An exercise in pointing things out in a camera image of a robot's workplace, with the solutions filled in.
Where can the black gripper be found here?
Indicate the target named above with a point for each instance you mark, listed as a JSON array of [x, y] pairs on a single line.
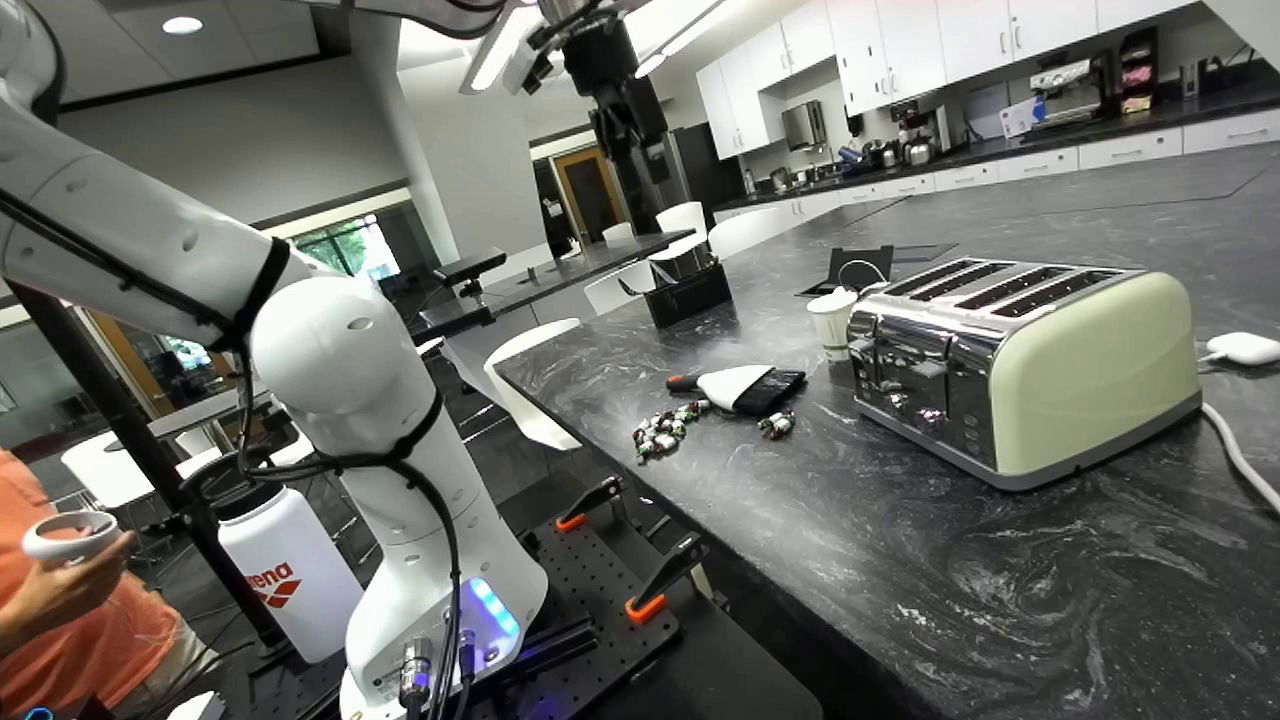
[[601, 61]]

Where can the cream and chrome four-slot toaster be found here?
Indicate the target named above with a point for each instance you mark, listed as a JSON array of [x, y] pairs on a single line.
[[1027, 367]]

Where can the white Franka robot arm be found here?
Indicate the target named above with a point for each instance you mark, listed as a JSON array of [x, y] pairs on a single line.
[[344, 363]]

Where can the person hand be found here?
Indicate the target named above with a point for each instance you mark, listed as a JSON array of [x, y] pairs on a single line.
[[81, 570]]

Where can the wooden framed door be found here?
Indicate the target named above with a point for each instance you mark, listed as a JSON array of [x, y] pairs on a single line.
[[584, 196]]

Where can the black box holder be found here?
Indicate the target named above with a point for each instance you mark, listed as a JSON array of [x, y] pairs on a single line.
[[691, 286]]

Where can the black countertop socket box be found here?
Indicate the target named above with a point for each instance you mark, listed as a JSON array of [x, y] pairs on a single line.
[[862, 261]]

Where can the white cup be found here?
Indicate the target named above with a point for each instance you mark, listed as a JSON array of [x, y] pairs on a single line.
[[835, 321]]

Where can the metal key bunch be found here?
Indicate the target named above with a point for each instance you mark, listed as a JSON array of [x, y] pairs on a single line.
[[661, 431]]

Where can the black coffee machine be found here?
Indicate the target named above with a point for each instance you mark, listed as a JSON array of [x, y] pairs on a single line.
[[918, 136]]

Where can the orange black clamp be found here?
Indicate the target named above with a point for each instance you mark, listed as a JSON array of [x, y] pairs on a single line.
[[658, 587], [584, 505]]

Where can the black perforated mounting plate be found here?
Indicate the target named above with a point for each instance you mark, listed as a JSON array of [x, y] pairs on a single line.
[[595, 603]]

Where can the round ceiling light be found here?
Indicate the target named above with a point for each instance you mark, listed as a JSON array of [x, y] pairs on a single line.
[[181, 27]]

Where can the black shelf organizer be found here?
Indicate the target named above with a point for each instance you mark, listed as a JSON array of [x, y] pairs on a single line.
[[1139, 74]]

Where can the white water bottle red logo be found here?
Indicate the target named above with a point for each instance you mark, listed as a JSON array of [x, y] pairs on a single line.
[[288, 574]]

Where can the black tripod pole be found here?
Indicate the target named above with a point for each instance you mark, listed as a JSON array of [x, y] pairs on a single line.
[[124, 441]]

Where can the white power adapter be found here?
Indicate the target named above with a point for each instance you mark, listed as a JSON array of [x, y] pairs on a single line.
[[1242, 351]]

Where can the white VR controller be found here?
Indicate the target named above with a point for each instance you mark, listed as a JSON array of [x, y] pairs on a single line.
[[65, 533]]

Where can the person in orange shirt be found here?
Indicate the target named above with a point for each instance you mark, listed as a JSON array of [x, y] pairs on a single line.
[[94, 653]]

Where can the white wall cabinets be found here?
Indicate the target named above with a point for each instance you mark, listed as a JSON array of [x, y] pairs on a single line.
[[852, 53]]

